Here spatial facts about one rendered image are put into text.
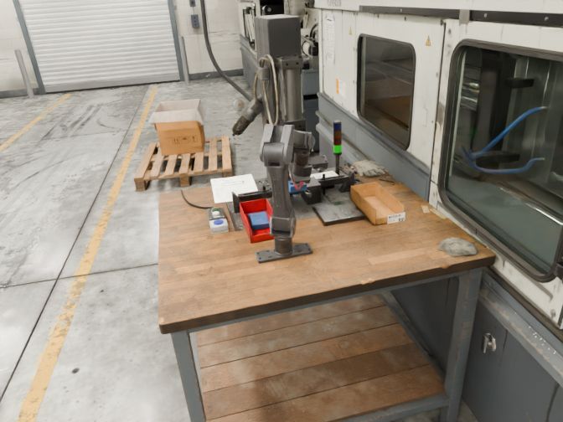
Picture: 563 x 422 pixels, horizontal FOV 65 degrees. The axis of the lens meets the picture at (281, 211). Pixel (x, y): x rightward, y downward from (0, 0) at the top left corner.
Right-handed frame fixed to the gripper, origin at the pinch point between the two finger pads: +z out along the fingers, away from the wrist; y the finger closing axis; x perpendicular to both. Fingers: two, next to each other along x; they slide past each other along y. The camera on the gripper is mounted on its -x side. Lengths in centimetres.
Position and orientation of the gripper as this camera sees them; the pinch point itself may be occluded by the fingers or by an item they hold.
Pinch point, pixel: (297, 187)
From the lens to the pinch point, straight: 180.6
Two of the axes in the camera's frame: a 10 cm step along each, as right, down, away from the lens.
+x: -9.7, 1.5, -2.1
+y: -2.5, -7.5, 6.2
